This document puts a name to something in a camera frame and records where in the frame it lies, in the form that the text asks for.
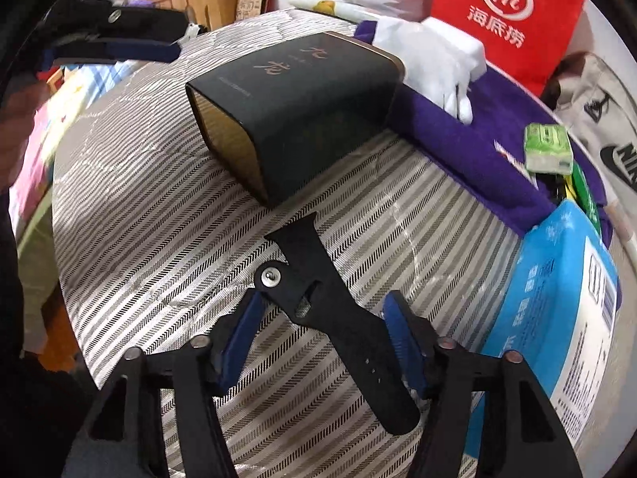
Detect black watch strap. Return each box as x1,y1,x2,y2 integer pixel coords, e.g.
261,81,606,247
252,210,424,436

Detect yellow black pouch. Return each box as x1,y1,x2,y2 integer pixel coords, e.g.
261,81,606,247
546,175,578,205

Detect green fruit wet wipe packet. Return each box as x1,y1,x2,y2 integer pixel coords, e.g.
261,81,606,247
571,162,602,235

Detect green tissue pack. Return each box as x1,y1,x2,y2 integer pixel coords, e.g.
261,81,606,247
524,123,574,176

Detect white cotton gloves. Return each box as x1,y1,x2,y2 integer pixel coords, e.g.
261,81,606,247
373,16,487,124

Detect lemon print tissue packet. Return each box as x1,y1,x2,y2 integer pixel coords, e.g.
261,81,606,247
493,140,538,189

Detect person's left hand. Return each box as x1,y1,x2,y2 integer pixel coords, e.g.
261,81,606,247
0,81,50,191

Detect brown patterned book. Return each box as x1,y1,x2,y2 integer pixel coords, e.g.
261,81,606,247
235,0,271,22

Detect blue tissue box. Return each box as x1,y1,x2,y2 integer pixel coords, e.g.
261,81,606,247
482,200,619,443

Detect dark green tea box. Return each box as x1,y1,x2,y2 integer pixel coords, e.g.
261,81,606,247
186,31,405,207

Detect rolled paper poster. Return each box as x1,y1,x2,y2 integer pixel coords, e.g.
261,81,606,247
289,0,390,24

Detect purple towel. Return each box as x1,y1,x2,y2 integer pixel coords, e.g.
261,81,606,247
353,19,616,247

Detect grey Nike waist bag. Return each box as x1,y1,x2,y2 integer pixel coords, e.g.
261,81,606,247
541,52,636,220

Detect red Haidilao paper bag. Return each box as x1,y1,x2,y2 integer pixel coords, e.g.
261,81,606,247
432,0,584,96

